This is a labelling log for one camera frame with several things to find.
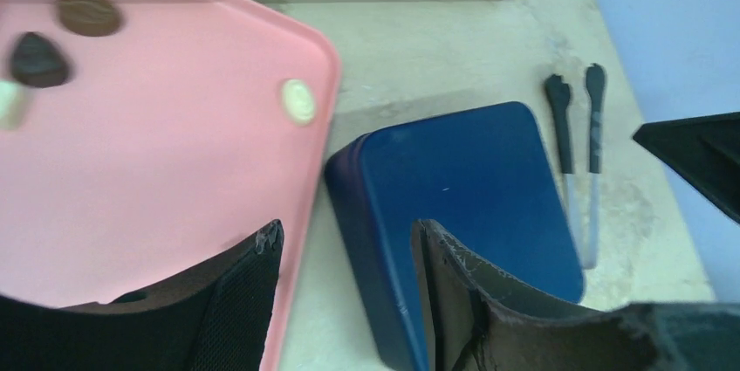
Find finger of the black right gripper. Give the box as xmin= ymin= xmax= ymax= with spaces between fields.
xmin=633 ymin=112 xmax=739 ymax=223

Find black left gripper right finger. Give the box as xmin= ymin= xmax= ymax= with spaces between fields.
xmin=411 ymin=220 xmax=739 ymax=370

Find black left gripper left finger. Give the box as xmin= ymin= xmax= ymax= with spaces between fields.
xmin=1 ymin=220 xmax=284 ymax=370

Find dark blue tin lid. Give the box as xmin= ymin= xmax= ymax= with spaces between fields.
xmin=325 ymin=101 xmax=585 ymax=370

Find black handled metal tongs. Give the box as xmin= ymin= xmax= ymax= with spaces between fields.
xmin=543 ymin=63 xmax=606 ymax=270

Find white chocolate piece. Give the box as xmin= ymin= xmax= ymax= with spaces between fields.
xmin=1 ymin=79 xmax=31 ymax=130
xmin=281 ymin=79 xmax=317 ymax=126

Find dark chocolate piece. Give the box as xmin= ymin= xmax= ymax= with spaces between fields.
xmin=10 ymin=31 xmax=71 ymax=88
xmin=56 ymin=0 xmax=124 ymax=38

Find pink plastic tray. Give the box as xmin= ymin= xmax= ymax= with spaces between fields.
xmin=1 ymin=0 xmax=340 ymax=370

